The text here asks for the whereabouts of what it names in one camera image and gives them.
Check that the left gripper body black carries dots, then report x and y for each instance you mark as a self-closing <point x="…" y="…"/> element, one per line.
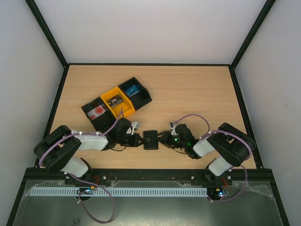
<point x="122" y="141"/>

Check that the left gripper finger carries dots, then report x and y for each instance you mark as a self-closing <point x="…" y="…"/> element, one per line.
<point x="139" y="143"/>
<point x="140" y="138"/>

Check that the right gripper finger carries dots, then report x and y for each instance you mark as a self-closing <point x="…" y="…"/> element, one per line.
<point x="161" y="135"/>
<point x="162" y="141"/>

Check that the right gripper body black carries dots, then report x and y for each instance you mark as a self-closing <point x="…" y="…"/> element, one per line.
<point x="165" y="139"/>

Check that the black leather card holder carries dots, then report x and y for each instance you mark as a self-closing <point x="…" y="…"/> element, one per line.
<point x="150" y="138"/>

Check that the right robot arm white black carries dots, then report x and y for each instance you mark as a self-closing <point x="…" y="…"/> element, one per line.
<point x="233" y="146"/>

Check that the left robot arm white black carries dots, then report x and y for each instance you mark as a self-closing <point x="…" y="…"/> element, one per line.
<point x="56" y="151"/>

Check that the black card in bin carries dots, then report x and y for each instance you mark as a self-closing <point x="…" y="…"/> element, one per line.
<point x="114" y="101"/>

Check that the red white card in bin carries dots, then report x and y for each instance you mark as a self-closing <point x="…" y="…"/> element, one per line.
<point x="96" y="112"/>

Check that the blue card in bin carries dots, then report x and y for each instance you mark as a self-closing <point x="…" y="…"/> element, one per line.
<point x="131" y="91"/>

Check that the black bin left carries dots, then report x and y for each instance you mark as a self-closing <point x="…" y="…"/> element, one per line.
<point x="103" y="122"/>

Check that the black bin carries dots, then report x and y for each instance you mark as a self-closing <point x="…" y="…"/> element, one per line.
<point x="103" y="122"/>
<point x="140" y="99"/>

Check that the black bin right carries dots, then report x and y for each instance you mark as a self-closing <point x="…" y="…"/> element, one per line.
<point x="140" y="99"/>

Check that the yellow bin middle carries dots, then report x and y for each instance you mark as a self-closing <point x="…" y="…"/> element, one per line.
<point x="126" y="106"/>

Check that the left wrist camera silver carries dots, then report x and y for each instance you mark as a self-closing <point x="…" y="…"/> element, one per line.
<point x="133" y="127"/>

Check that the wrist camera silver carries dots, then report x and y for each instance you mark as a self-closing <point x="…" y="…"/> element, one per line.
<point x="172" y="128"/>
<point x="133" y="127"/>

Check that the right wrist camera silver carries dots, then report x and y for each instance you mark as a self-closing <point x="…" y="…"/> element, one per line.
<point x="172" y="128"/>

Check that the grey slotted cable duct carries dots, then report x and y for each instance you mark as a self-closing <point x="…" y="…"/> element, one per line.
<point x="119" y="192"/>

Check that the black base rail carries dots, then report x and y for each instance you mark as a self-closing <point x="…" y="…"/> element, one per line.
<point x="197" y="177"/>

